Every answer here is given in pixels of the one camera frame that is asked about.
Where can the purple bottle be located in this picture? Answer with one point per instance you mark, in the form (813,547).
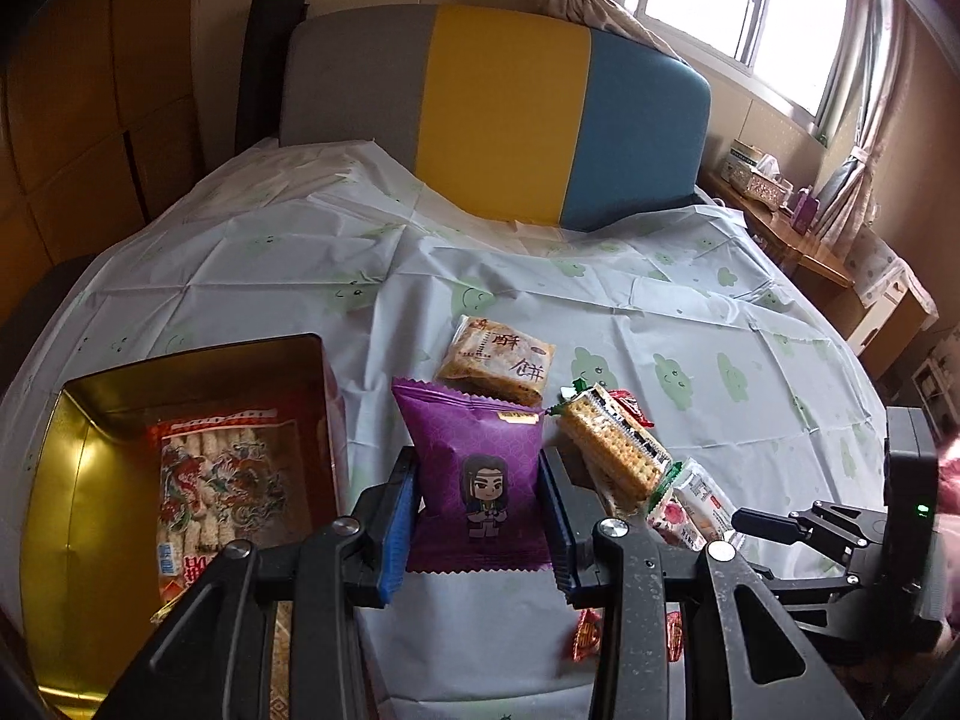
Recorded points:
(804,211)

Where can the small red candy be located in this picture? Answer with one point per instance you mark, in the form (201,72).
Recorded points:
(634,409)

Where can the black upright cushion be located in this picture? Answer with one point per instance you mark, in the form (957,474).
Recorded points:
(266,67)

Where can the red gold print snack packet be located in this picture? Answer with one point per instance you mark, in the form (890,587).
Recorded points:
(589,637)

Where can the wooden side desk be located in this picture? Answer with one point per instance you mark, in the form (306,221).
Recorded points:
(825,262)

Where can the gold tin box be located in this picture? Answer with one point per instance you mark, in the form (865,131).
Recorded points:
(97,502)

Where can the red white rice cracker pack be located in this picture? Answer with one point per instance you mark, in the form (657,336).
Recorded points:
(217,480)

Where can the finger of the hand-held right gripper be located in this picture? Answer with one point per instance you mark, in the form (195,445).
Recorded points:
(840,600)
(810,529)

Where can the brown pastry packet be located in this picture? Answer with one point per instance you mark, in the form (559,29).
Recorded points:
(495,360)

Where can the white red snack packet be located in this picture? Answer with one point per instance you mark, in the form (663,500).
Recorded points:
(694,506)

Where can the grey yellow blue headboard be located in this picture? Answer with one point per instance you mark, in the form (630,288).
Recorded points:
(502,112)

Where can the window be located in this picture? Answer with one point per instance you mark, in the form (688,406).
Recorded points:
(735,7)

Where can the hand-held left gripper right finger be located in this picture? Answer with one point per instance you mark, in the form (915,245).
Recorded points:
(561,532)

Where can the hanging beige curtain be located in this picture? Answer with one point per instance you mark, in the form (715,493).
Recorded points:
(855,127)

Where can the wooden wardrobe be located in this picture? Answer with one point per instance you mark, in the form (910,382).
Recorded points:
(75,127)

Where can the purple cartoon snack packet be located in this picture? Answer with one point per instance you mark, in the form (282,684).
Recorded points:
(469,450)

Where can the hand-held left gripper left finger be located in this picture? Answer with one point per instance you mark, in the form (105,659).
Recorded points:
(397,532)

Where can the white green print plastic sheet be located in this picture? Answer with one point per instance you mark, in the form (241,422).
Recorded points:
(600,300)

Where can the white patterned cloth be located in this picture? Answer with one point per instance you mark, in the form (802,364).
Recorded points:
(881,266)

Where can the clear sandwich cracker packet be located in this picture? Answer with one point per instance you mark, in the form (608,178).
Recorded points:
(615,442)

